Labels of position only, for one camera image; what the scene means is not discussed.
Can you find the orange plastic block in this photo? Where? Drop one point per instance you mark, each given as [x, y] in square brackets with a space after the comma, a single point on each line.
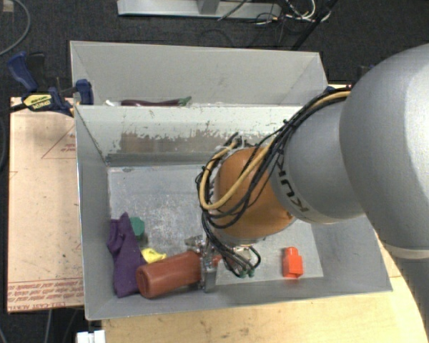
[292, 263]

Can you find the yellow toy piece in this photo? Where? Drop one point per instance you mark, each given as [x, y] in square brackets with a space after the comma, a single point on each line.
[151, 255]

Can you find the purple cloth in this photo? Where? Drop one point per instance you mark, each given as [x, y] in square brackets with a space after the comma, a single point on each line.
[127, 259]

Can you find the red-brown plastic bottle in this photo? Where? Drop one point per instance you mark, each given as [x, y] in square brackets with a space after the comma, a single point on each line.
[168, 275]

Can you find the brown cardboard board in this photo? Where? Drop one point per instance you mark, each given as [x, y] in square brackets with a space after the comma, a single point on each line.
[43, 206]

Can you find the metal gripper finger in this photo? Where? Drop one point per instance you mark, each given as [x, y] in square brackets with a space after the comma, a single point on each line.
[193, 242]
[209, 280]

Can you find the purple toy aubergine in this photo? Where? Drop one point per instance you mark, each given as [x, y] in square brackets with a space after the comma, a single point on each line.
[150, 102]

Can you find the green toy piece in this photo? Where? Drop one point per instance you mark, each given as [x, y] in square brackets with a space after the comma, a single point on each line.
[138, 226]

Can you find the grey metal bin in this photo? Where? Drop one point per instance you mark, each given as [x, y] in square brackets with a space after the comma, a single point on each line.
[157, 198]

